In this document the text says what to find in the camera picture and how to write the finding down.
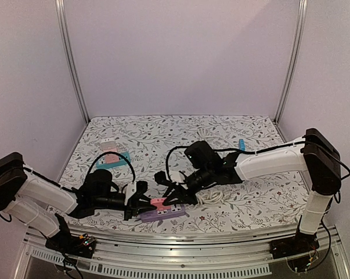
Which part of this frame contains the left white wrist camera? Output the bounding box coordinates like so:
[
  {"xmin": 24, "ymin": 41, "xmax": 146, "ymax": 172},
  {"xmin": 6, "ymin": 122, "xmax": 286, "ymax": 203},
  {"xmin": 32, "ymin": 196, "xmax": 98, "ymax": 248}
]
[{"xmin": 121, "ymin": 181, "xmax": 148, "ymax": 206}]

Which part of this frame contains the pink plug adapter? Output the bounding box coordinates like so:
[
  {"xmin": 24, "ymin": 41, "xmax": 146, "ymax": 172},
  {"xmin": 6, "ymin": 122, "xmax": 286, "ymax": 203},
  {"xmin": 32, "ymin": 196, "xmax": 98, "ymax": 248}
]
[{"xmin": 150, "ymin": 198, "xmax": 171, "ymax": 211}]

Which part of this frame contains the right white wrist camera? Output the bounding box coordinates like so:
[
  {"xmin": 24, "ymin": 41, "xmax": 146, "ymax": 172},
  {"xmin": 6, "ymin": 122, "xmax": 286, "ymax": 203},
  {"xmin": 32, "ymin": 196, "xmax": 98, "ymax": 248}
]
[{"xmin": 154, "ymin": 170, "xmax": 185, "ymax": 185}]

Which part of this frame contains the blue plug adapter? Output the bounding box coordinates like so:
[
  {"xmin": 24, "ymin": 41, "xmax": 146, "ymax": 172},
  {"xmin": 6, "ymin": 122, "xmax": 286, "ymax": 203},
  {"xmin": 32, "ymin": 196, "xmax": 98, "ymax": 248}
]
[{"xmin": 239, "ymin": 139, "xmax": 246, "ymax": 151}]

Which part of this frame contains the aluminium frame post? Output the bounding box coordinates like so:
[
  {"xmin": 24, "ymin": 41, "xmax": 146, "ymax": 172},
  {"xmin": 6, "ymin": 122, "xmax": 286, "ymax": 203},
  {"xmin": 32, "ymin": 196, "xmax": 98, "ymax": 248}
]
[
  {"xmin": 55, "ymin": 0, "xmax": 91, "ymax": 124},
  {"xmin": 273, "ymin": 0, "xmax": 308, "ymax": 126}
]

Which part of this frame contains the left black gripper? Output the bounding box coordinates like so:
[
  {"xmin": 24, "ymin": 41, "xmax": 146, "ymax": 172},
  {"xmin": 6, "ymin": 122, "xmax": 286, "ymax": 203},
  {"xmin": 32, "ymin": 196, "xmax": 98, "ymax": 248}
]
[{"xmin": 93, "ymin": 192, "xmax": 157, "ymax": 221}]

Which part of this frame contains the purple strip white cable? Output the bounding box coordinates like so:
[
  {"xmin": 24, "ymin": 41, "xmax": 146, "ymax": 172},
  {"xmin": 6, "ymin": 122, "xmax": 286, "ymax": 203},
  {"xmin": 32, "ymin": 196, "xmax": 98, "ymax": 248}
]
[{"xmin": 196, "ymin": 190, "xmax": 226, "ymax": 205}]

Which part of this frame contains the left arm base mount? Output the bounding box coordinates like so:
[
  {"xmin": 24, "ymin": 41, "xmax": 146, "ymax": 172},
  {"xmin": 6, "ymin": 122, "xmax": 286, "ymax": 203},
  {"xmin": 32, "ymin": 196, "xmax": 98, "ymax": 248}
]
[{"xmin": 45, "ymin": 214, "xmax": 96, "ymax": 259}]

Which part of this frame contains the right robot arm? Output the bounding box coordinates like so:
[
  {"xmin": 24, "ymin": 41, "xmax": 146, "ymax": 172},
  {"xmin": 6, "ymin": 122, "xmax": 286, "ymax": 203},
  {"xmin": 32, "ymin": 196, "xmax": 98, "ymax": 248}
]
[{"xmin": 155, "ymin": 128, "xmax": 343, "ymax": 253}]

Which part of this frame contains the aluminium front rail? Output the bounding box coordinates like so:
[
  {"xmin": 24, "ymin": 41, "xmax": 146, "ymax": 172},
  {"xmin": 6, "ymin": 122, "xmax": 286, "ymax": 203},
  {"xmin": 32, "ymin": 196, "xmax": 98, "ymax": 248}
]
[{"xmin": 16, "ymin": 225, "xmax": 347, "ymax": 277}]

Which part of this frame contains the right aluminium frame post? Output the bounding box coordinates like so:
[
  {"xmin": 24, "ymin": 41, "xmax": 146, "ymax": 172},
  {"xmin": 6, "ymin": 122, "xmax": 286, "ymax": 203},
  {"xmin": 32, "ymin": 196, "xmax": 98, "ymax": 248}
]
[{"xmin": 273, "ymin": 0, "xmax": 308, "ymax": 126}]

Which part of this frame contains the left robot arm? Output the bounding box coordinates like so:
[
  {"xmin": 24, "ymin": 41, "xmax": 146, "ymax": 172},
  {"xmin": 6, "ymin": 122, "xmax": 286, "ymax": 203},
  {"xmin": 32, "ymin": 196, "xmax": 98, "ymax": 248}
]
[{"xmin": 0, "ymin": 152, "xmax": 156, "ymax": 252}]

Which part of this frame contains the white plug adapter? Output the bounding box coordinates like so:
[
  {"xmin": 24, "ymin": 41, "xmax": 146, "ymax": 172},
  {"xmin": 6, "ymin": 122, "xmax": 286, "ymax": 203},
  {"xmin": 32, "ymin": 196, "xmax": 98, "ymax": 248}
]
[{"xmin": 100, "ymin": 138, "xmax": 117, "ymax": 152}]

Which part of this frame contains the teal power strip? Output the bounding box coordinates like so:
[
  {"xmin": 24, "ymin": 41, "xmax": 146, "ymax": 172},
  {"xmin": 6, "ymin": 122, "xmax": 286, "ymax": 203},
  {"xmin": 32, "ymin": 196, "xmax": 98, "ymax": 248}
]
[{"xmin": 95, "ymin": 152, "xmax": 131, "ymax": 170}]

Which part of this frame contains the left aluminium frame post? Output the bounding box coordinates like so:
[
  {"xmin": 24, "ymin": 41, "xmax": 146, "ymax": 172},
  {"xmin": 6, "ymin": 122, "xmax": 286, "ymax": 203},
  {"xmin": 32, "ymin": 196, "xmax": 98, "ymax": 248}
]
[{"xmin": 55, "ymin": 0, "xmax": 91, "ymax": 124}]

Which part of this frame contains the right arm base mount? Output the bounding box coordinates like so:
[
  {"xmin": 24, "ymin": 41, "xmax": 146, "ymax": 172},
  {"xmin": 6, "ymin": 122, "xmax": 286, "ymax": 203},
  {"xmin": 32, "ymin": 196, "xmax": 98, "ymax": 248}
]
[{"xmin": 269, "ymin": 231, "xmax": 319, "ymax": 273}]

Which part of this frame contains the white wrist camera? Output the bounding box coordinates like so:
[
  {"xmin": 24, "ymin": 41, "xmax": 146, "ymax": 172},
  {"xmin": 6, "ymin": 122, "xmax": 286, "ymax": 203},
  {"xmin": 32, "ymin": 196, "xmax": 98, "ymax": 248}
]
[
  {"xmin": 121, "ymin": 181, "xmax": 148, "ymax": 206},
  {"xmin": 154, "ymin": 170, "xmax": 185, "ymax": 185}
]

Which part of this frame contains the purple power strip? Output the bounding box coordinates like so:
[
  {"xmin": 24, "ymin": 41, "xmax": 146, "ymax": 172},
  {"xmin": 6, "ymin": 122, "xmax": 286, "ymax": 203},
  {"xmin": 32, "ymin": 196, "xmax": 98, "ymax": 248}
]
[{"xmin": 139, "ymin": 205, "xmax": 186, "ymax": 223}]

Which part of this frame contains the floral patterned table mat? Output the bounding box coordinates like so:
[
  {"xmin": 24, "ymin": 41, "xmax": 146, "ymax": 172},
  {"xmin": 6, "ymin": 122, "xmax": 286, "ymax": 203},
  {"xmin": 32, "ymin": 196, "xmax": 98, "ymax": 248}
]
[{"xmin": 60, "ymin": 116, "xmax": 308, "ymax": 234}]

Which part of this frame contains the white power strip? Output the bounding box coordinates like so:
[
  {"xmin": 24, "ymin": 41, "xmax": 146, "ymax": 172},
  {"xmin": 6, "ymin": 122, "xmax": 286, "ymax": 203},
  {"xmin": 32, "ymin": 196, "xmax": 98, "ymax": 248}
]
[{"xmin": 218, "ymin": 148, "xmax": 245, "ymax": 154}]

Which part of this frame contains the pink cube socket adapter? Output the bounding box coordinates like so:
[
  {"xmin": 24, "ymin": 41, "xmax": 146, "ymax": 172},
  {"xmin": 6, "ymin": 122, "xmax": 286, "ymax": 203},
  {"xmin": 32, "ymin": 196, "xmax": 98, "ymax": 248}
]
[{"xmin": 104, "ymin": 151, "xmax": 120, "ymax": 164}]

